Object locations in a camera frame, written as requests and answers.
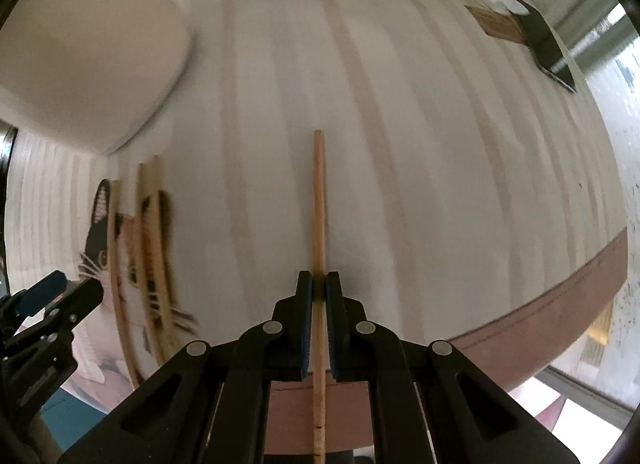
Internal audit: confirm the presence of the plain wooden chopstick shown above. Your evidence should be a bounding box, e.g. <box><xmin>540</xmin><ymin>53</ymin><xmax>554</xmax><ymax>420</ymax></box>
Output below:
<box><xmin>311</xmin><ymin>130</ymin><xmax>328</xmax><ymax>464</ymax></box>

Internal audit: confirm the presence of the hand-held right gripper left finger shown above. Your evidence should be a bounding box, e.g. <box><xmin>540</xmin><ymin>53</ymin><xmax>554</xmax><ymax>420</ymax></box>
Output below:
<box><xmin>57</xmin><ymin>271</ymin><xmax>314</xmax><ymax>464</ymax></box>

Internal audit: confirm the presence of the row of wooden chopsticks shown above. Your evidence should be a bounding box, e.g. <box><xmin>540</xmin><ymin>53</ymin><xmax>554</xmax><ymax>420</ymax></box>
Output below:
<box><xmin>106</xmin><ymin>154</ymin><xmax>183</xmax><ymax>390</ymax></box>

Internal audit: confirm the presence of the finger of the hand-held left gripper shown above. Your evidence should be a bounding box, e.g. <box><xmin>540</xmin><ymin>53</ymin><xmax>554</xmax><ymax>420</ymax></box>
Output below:
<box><xmin>41</xmin><ymin>280</ymin><xmax>105</xmax><ymax>341</ymax></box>
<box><xmin>12</xmin><ymin>270</ymin><xmax>69</xmax><ymax>317</ymax></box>

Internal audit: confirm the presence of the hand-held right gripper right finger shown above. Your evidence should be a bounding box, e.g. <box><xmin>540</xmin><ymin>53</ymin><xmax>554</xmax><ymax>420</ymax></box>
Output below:
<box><xmin>325</xmin><ymin>271</ymin><xmax>577</xmax><ymax>464</ymax></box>

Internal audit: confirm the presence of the metal window frame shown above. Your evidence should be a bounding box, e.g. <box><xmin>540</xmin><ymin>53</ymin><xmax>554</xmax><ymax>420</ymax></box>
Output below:
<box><xmin>547</xmin><ymin>0</ymin><xmax>640</xmax><ymax>95</ymax></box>

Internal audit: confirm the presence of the black smartphone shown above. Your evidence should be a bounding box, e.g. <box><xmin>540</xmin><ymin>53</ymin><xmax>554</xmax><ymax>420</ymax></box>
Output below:
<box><xmin>504</xmin><ymin>0</ymin><xmax>579</xmax><ymax>93</ymax></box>

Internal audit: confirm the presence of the cat print striped tablecloth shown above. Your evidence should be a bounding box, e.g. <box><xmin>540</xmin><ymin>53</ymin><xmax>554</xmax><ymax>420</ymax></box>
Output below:
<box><xmin>0</xmin><ymin>0</ymin><xmax>632</xmax><ymax>450</ymax></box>

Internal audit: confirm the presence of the cream utensil holder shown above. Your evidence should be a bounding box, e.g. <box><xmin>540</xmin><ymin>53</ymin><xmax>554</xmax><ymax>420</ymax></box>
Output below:
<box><xmin>0</xmin><ymin>0</ymin><xmax>194</xmax><ymax>156</ymax></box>

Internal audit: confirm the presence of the small brown card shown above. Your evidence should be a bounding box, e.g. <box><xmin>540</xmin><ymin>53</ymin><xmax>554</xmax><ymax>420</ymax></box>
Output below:
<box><xmin>464</xmin><ymin>4</ymin><xmax>527</xmax><ymax>46</ymax></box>

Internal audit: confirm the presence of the blue kitchen cabinet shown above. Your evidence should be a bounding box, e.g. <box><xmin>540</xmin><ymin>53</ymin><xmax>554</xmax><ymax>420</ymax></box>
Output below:
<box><xmin>40</xmin><ymin>384</ymin><xmax>113</xmax><ymax>427</ymax></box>

